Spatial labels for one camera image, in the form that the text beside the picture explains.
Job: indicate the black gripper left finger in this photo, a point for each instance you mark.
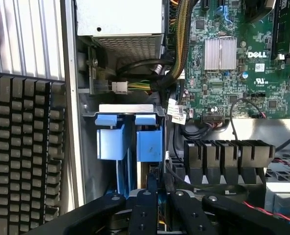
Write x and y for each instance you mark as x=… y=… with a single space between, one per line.
x=144 y=215

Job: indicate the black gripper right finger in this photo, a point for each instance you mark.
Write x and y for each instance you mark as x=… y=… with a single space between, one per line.
x=196 y=220

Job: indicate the blue disk carrier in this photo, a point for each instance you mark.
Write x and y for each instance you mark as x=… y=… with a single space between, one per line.
x=110 y=142

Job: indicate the silver metal drive cage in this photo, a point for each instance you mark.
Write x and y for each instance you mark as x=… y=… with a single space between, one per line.
x=281 y=191

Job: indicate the blue drive bay cage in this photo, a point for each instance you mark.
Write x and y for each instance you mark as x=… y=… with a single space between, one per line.
x=125 y=108

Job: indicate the dark computer keyboard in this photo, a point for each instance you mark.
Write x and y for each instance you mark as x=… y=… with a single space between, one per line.
x=25 y=147

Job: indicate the black open PC case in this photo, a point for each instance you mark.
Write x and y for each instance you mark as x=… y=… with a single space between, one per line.
x=71 y=98

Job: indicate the green motherboard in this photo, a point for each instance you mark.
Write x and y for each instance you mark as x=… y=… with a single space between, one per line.
x=232 y=83

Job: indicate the silver chipset heat sink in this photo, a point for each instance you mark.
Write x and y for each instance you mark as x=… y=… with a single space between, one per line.
x=220 y=54

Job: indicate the silver power supply unit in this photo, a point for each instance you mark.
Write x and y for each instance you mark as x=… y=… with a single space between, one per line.
x=120 y=17

